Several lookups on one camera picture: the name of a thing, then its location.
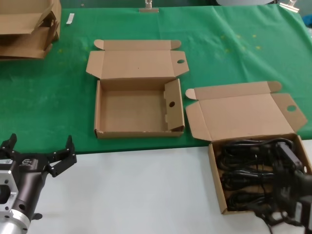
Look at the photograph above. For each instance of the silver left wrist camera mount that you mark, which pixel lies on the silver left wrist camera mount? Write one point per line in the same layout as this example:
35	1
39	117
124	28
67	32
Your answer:
6	180

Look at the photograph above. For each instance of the stacked cardboard box open lid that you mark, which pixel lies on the stacked cardboard box open lid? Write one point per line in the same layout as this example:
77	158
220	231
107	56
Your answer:
19	19

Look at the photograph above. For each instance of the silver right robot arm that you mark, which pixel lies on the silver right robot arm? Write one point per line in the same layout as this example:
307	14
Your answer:
304	215

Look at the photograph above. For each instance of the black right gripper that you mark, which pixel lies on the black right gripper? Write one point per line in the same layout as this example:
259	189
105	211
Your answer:
295	185

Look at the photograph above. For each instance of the small white strip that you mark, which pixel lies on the small white strip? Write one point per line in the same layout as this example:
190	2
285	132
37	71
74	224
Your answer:
70	19

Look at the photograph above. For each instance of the open cardboard box torn edge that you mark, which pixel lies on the open cardboard box torn edge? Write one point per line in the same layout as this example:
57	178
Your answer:
131	114

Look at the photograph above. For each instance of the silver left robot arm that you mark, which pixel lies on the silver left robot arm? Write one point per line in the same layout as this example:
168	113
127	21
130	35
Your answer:
12	224

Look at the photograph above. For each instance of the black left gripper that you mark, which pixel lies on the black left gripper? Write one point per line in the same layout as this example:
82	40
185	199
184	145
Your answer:
29	170

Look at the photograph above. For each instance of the stacked cardboard box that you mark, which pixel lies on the stacked cardboard box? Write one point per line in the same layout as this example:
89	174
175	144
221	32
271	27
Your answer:
24	46

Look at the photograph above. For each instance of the open cardboard box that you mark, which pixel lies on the open cardboard box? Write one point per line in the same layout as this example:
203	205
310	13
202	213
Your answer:
243	114

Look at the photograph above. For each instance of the green table cloth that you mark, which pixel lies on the green table cloth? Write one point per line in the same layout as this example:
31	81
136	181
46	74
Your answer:
48	97

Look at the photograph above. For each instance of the metal table clamp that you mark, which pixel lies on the metal table clamp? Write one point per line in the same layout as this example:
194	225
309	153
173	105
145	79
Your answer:
290	6
148	10

